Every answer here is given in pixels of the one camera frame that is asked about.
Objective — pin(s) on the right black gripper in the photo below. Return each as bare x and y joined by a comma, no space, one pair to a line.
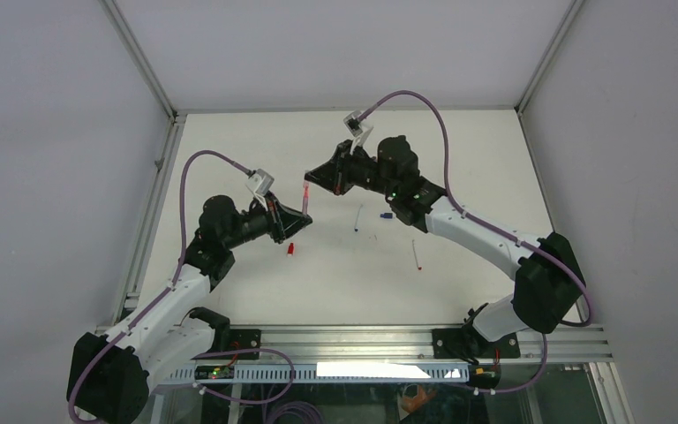
335,174

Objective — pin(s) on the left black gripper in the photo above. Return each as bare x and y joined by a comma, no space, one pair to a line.
282,221

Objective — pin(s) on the pink highlighter pen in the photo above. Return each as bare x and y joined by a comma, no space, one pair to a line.
305,197

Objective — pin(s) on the white blue-tip pen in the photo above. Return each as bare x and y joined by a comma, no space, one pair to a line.
357,218

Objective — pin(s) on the white red-tip pen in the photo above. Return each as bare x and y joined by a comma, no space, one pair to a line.
415,255

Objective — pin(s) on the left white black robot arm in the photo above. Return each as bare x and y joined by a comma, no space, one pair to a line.
113,374

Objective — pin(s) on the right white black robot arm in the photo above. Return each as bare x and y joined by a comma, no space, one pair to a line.
545,273

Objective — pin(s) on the orange object under table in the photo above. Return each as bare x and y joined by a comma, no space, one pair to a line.
414,396

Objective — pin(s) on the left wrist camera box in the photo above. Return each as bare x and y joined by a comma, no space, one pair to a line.
259,183

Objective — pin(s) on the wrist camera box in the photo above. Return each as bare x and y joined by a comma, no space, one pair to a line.
358,128
259,183

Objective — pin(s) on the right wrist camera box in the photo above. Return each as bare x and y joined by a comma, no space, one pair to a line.
358,128

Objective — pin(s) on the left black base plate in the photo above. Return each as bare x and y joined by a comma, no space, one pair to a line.
243,339

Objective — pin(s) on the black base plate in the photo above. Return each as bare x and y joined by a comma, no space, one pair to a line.
451,343
243,339

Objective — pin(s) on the aluminium mounting rail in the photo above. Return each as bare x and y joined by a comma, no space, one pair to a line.
306,344

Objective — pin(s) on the white slotted cable duct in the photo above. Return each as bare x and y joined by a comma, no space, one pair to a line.
324,372

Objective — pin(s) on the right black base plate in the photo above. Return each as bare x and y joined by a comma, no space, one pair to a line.
451,343

